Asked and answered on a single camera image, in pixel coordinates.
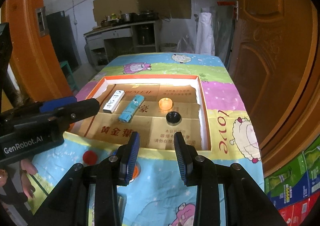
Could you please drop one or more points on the orange bottle cap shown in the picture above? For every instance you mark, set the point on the orange bottle cap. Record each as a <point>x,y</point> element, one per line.
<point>136,172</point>

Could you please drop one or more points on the colourful cartoon tablecloth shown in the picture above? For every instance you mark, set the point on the colourful cartoon tablecloth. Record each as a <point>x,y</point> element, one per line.
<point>158,196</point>

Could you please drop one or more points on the white Hello Kitty box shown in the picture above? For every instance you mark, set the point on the white Hello Kitty box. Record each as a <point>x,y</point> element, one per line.
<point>114,101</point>

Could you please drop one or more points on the red bottle cap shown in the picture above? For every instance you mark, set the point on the red bottle cap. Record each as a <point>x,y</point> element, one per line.
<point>90,158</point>

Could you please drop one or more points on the black bottle cap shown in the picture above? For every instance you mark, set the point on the black bottle cap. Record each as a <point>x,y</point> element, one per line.
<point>173,118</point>

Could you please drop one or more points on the translucent amber bottle cap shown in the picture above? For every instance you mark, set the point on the translucent amber bottle cap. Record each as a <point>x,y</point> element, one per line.
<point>165,104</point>

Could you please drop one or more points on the person's hand with nails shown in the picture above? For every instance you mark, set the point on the person's hand with nails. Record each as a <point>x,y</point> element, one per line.
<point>26,168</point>

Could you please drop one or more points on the orange wooden door right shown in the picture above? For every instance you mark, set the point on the orange wooden door right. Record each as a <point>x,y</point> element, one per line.
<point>275,67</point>

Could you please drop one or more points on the teal slim box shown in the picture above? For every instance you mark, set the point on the teal slim box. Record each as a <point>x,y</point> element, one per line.
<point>130,110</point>

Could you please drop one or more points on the white kitchen counter cabinet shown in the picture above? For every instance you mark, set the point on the white kitchen counter cabinet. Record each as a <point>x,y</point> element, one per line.
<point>105,44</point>

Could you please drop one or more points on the green and blue carton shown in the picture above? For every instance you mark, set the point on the green and blue carton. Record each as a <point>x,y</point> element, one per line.
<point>296,180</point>

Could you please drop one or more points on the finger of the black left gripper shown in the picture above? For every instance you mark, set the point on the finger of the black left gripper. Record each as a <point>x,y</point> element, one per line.
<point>59,114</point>

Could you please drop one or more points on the white rolled sack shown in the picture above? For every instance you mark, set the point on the white rolled sack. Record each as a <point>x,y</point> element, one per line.
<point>205,35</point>

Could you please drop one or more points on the green stool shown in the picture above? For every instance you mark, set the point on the green stool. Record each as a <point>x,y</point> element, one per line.
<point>65,67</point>

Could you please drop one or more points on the orange wooden door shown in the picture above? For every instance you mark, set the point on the orange wooden door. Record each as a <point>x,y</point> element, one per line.
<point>33,60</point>
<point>275,67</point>

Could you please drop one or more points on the orange wooden door left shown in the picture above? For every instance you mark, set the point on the orange wooden door left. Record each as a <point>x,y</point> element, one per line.
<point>33,60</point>

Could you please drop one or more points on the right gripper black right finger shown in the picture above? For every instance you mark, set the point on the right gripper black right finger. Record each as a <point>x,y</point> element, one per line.
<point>185,155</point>

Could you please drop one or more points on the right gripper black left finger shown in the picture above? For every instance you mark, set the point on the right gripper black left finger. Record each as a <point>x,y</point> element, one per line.
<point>127,155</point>

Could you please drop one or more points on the red carton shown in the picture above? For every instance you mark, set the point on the red carton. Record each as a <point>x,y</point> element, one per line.
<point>296,213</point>

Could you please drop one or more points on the orange-rimmed shallow cardboard tray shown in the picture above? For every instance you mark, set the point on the orange-rimmed shallow cardboard tray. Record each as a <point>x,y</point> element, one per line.
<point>149,120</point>

